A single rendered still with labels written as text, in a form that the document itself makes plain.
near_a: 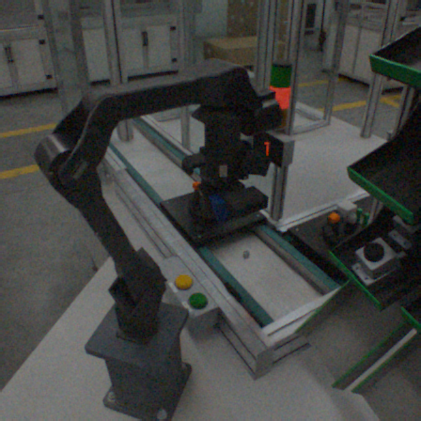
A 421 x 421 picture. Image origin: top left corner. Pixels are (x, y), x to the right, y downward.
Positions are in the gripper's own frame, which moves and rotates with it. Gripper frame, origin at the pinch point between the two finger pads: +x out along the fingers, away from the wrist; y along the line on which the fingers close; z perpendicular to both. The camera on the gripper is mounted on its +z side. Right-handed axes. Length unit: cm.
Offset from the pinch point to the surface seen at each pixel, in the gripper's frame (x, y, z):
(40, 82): 109, 532, 37
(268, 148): 5.3, 23.3, 28.9
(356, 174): -11.4, -17.2, 11.8
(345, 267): 4.5, -19.5, 11.5
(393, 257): -1.1, -25.6, 13.5
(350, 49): 80, 364, 457
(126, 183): 30, 66, 3
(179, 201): 29, 45, 13
